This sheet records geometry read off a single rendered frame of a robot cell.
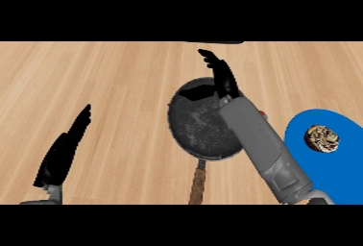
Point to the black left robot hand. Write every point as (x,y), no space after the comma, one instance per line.
(60,157)

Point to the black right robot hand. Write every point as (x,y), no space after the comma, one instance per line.
(223,77)

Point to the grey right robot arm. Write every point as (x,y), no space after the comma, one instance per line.
(268,147)

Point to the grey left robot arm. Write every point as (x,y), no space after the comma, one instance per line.
(49,196)

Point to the patterned can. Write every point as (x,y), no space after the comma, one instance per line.
(322,138)

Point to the blue plate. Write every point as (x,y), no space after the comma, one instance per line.
(331,160)

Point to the small red object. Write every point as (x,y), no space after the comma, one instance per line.
(262,113)

